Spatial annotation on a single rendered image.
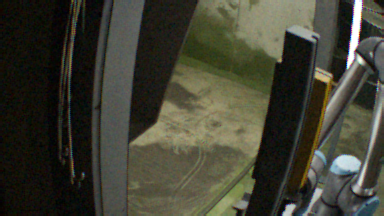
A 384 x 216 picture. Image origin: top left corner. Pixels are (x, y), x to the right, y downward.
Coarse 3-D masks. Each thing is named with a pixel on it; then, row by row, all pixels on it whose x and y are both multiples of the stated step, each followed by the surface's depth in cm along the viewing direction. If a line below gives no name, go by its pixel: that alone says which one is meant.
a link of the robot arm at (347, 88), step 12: (360, 48) 160; (372, 48) 155; (360, 60) 159; (372, 60) 157; (348, 72) 163; (360, 72) 160; (372, 72) 160; (348, 84) 162; (360, 84) 162; (336, 96) 164; (348, 96) 162; (336, 108) 163; (324, 120) 165; (336, 120) 165; (324, 132) 165
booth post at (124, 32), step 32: (64, 0) 122; (96, 0) 117; (128, 0) 126; (64, 32) 126; (96, 32) 121; (128, 32) 132; (64, 64) 130; (96, 64) 124; (128, 64) 138; (96, 96) 129; (128, 96) 144; (64, 128) 138; (96, 128) 134; (128, 128) 150; (96, 160) 139; (64, 192) 150; (96, 192) 143
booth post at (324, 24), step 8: (320, 0) 378; (328, 0) 374; (336, 0) 373; (320, 8) 381; (328, 8) 377; (336, 8) 381; (320, 16) 384; (328, 16) 380; (336, 16) 388; (320, 24) 387; (328, 24) 383; (336, 24) 395; (320, 32) 390; (328, 32) 386; (320, 40) 393; (328, 40) 389; (320, 48) 396; (328, 48) 392; (320, 56) 399; (328, 56) 395; (320, 64) 402; (328, 64) 399; (328, 72) 408
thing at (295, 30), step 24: (288, 48) 90; (312, 48) 88; (288, 72) 92; (312, 72) 93; (288, 96) 94; (288, 120) 96; (288, 144) 97; (264, 168) 102; (288, 168) 100; (264, 192) 104
